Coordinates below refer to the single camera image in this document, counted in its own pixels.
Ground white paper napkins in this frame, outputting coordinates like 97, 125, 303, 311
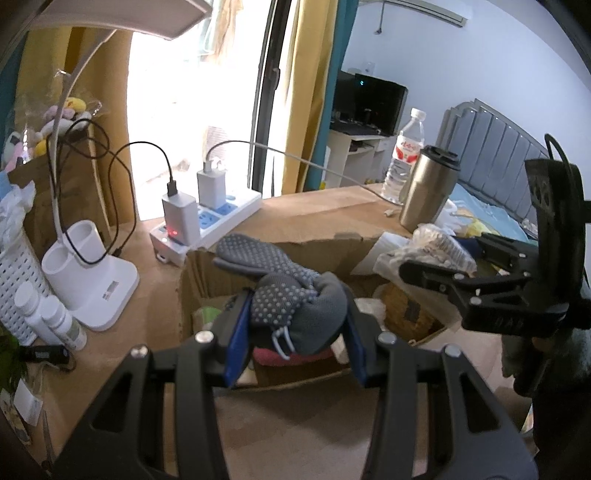
353, 231, 416, 278

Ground black charging cable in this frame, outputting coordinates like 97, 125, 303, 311
58, 117, 178, 268

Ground teal curtain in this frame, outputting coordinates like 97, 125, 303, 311
318, 0, 365, 190

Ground white charger with black cable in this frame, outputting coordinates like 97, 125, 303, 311
161, 193, 201, 247

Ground white paper tag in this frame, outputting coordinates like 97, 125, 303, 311
11, 383, 44, 423

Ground white air conditioner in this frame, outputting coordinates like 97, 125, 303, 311
358, 0, 474, 26

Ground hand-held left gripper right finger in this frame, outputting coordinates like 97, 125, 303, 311
342, 284, 539, 480

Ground cartoon print tissue packet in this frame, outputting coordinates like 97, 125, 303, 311
191, 305, 227, 333

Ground grey padded headboard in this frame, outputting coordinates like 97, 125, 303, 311
438, 98, 555, 222

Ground pastel small plush toy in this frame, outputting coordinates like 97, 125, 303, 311
39, 106, 93, 139

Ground blue bedding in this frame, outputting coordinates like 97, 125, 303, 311
450, 185, 541, 241

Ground white plastic basket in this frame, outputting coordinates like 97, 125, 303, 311
0, 222, 54, 347

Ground clear water bottle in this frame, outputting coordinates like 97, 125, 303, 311
382, 107, 426, 204

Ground grey dotted glove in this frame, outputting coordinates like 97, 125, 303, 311
213, 233, 354, 361

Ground black small flashlight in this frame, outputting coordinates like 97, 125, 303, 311
21, 344, 70, 363

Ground yellow curtain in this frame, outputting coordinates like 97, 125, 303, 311
18, 28, 134, 227
281, 0, 340, 195

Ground steel tumbler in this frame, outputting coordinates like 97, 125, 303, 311
399, 144, 461, 233

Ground white charging cable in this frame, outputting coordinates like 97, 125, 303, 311
203, 141, 407, 217

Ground black window frame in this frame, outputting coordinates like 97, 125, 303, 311
252, 0, 298, 199

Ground green paper cup packet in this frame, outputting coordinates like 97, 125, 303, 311
0, 332, 28, 402

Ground clear cotton swab packet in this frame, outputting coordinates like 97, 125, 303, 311
374, 223, 478, 278

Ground white computer desk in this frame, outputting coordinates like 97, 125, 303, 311
325, 129, 398, 190

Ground brown paper bag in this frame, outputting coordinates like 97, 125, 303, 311
9, 134, 112, 259

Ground white crumpled plastic bag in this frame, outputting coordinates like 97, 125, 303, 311
0, 182, 38, 245

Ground yellow tissue packet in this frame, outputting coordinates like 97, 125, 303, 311
464, 219, 495, 241

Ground cardboard box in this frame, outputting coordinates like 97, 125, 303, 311
178, 233, 446, 402

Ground white power strip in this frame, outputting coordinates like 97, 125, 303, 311
150, 189, 263, 267

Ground black monitor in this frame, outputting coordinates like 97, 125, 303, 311
332, 70, 409, 137

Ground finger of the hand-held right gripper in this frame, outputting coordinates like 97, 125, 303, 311
398, 259, 533, 305
461, 232, 541, 278

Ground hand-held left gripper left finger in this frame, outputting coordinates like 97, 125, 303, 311
51, 288, 254, 480

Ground white pill bottle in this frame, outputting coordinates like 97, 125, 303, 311
39, 295, 88, 352
14, 281, 44, 324

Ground white desk lamp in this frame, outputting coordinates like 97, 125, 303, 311
28, 0, 213, 332

